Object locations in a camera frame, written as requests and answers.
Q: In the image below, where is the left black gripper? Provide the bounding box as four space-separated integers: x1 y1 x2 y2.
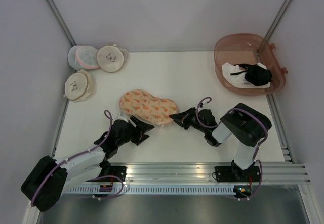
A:
116 115 154 147

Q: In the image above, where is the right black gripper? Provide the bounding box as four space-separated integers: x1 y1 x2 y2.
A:
169 107 207 133

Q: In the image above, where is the orange floral mesh laundry bag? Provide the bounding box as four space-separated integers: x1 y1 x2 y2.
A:
119 89 178 126

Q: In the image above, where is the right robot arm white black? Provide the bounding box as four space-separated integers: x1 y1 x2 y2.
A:
169 103 272 183

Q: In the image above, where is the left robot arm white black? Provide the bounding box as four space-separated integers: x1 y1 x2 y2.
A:
21 111 155 212

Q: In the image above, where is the beige round laundry bag lower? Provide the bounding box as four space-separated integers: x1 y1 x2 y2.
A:
63 70 97 102

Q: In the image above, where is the beige round laundry bag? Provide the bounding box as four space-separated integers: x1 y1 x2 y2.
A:
97 44 130 73
63 70 97 102

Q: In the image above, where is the beige round laundry bag upper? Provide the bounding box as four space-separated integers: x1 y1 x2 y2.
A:
97 44 130 73

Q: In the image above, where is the black bra in basket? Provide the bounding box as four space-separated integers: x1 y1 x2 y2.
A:
230 64 272 86

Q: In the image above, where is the white pink mesh laundry bag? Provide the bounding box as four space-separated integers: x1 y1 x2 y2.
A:
67 46 100 70

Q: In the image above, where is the white garment in basket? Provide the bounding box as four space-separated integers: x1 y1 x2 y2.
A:
222 63 270 89

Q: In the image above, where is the pink translucent plastic basket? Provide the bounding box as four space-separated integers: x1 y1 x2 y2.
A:
214 33 287 96

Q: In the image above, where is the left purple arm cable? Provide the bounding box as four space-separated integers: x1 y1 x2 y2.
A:
30 109 125 207

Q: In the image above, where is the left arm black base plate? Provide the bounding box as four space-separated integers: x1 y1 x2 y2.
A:
88 166 127 182

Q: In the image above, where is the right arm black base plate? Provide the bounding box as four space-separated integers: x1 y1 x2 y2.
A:
215 166 261 183

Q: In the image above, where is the white slotted cable duct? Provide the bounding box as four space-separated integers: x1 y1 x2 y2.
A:
66 184 235 195

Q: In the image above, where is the aluminium front rail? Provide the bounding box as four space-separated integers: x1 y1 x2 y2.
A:
111 162 310 185

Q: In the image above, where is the right aluminium corner post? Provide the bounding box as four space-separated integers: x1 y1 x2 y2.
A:
264 0 293 41

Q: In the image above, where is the aluminium corner post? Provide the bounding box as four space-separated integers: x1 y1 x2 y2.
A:
264 0 293 41
44 0 76 46

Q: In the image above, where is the left aluminium corner post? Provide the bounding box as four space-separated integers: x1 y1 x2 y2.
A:
44 0 76 46

